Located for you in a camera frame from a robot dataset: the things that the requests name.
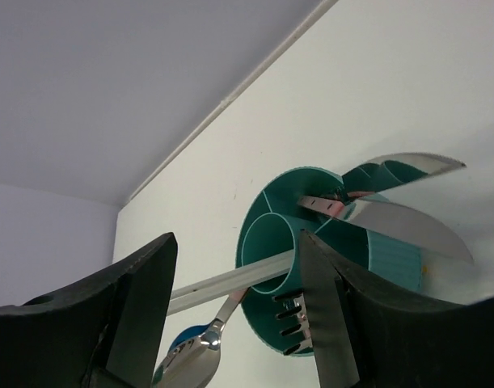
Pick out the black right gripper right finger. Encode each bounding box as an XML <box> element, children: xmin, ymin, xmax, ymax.
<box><xmin>298</xmin><ymin>230</ymin><xmax>494</xmax><ymax>387</ymax></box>

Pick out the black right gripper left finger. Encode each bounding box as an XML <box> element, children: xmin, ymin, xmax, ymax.
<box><xmin>0</xmin><ymin>232</ymin><xmax>178</xmax><ymax>387</ymax></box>

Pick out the fork with teal handle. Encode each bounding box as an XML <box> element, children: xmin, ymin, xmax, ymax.
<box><xmin>272</xmin><ymin>289</ymin><xmax>313</xmax><ymax>356</ymax></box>

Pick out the white chopstick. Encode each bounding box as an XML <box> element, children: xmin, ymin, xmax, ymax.
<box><xmin>167</xmin><ymin>267</ymin><xmax>289</xmax><ymax>316</ymax></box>
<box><xmin>167</xmin><ymin>250</ymin><xmax>295</xmax><ymax>315</ymax></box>

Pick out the blue spoon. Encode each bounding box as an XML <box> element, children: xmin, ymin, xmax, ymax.
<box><xmin>168</xmin><ymin>323</ymin><xmax>209</xmax><ymax>352</ymax></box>

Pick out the silver spoon pink handle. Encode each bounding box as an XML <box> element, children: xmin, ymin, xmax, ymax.
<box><xmin>151</xmin><ymin>288</ymin><xmax>249</xmax><ymax>387</ymax></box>

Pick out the knife with pink handle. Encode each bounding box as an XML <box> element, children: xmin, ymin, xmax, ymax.
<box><xmin>298</xmin><ymin>196</ymin><xmax>474</xmax><ymax>264</ymax></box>

